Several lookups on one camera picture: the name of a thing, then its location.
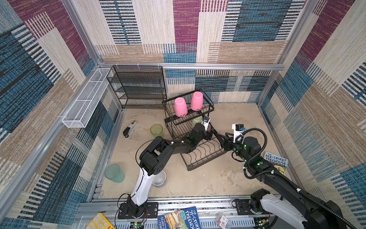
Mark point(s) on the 91-storey treehouse book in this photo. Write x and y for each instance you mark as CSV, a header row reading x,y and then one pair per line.
x,y
181,219

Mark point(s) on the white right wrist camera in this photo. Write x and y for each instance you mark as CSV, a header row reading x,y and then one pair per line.
x,y
238,129

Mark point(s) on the small clear plastic box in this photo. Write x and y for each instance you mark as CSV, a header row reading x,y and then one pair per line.
x,y
222,221

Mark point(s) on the light green ceramic mug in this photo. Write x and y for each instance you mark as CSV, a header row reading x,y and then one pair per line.
x,y
197,120

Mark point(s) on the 143-storey treehouse book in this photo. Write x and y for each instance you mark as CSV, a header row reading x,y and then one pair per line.
x,y
279,162

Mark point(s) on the black mesh shelf unit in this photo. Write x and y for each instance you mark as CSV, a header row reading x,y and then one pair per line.
x,y
138,87

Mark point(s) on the teal cup behind arm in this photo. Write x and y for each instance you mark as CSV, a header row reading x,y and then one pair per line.
x,y
114,173

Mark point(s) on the pink plastic cup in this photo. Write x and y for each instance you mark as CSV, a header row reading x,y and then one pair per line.
x,y
197,101
180,107

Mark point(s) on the green glass cup far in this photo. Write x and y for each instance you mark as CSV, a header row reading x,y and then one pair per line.
x,y
157,130

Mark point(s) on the grey black stapler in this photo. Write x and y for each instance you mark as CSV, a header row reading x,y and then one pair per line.
x,y
130,129

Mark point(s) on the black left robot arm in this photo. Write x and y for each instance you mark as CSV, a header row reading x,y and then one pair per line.
x,y
153,160

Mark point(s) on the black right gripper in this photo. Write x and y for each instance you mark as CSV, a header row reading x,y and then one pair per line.
x,y
226,140

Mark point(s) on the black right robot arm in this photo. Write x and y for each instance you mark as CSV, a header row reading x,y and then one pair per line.
x,y
302,210

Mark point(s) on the white wire mesh basket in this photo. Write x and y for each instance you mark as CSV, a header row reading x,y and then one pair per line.
x,y
84,106

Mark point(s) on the white blue-handled mug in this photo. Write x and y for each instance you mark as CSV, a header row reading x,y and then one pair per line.
x,y
159,179

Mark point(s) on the yellow patterned card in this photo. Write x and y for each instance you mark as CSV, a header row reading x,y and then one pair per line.
x,y
99,222

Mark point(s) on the pink translucent glass cup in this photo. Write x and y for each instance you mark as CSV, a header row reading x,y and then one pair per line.
x,y
209,129

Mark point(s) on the black two-tier dish rack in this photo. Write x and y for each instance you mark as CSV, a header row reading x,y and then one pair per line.
x,y
188,122

